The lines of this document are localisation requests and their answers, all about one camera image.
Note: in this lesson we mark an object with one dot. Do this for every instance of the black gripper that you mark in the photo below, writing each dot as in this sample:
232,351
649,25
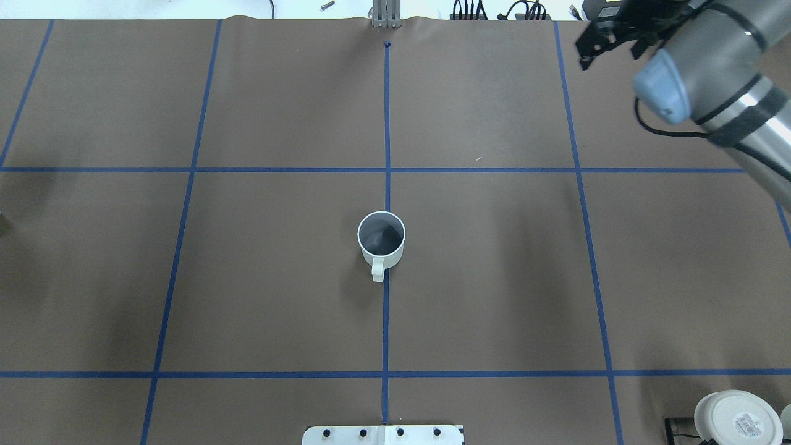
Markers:
656,31

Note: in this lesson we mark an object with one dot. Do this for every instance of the white ribbed mug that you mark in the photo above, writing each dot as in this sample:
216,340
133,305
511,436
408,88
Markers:
381,236

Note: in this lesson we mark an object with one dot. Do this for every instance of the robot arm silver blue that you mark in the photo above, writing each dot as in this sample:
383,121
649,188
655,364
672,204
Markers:
704,70

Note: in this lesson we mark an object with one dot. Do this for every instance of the white cup on rack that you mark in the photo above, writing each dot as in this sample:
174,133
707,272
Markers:
785,421
737,417

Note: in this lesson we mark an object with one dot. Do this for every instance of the aluminium frame post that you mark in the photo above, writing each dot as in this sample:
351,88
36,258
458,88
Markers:
386,14

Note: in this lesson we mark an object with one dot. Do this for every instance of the black wire cup rack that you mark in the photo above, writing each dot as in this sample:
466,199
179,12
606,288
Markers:
682,430

